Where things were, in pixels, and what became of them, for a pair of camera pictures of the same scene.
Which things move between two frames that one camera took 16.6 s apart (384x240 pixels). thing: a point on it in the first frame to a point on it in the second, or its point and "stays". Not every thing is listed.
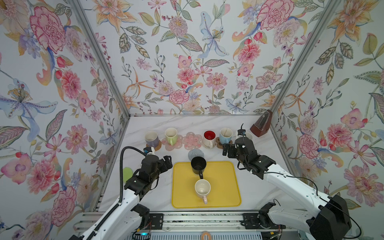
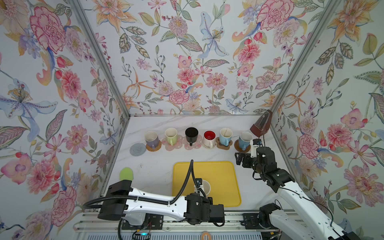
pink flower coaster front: [178, 144] stays
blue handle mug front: [225, 135] stays
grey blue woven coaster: [195, 152] to [138, 149]
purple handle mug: [152, 138] stays
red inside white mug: [209, 139] stays
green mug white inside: [171, 135] stays
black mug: [198, 164] to [191, 134]
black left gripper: [169, 164] to [211, 203]
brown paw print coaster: [220, 145] stays
